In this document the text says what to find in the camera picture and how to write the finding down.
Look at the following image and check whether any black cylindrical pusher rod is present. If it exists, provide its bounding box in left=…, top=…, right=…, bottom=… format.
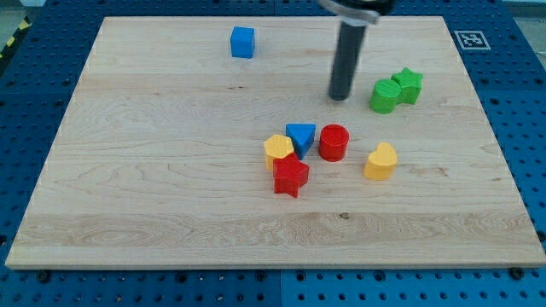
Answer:
left=328, top=21, right=366, bottom=101

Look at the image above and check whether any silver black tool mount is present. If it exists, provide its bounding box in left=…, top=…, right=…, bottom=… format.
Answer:
left=317, top=0, right=395, bottom=25

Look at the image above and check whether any green cylinder block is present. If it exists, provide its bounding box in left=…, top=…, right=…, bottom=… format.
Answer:
left=369, top=79, right=402, bottom=114

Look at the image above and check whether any green star block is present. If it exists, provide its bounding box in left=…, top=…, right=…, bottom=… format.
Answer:
left=391, top=67, right=423, bottom=105

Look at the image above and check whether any red star block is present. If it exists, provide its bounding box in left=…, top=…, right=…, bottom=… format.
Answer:
left=273, top=153, right=310, bottom=198

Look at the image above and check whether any red cylinder block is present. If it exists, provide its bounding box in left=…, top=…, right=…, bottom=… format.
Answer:
left=318, top=124, right=350, bottom=162

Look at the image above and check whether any blue triangle block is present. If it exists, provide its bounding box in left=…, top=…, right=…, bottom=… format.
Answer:
left=285, top=123, right=316, bottom=159

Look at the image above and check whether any blue cube block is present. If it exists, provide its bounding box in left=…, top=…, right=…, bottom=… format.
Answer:
left=230, top=26, right=255, bottom=59

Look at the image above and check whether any white fiducial marker tag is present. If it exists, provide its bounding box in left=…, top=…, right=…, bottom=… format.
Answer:
left=454, top=30, right=491, bottom=50

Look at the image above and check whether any yellow heart block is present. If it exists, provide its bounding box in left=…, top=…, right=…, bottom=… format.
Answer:
left=363, top=142, right=398, bottom=181

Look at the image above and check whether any yellow hexagon block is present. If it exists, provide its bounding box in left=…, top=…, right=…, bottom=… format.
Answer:
left=264, top=134, right=294, bottom=171

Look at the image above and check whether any light wooden board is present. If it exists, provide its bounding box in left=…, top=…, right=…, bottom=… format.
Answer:
left=6, top=16, right=545, bottom=270

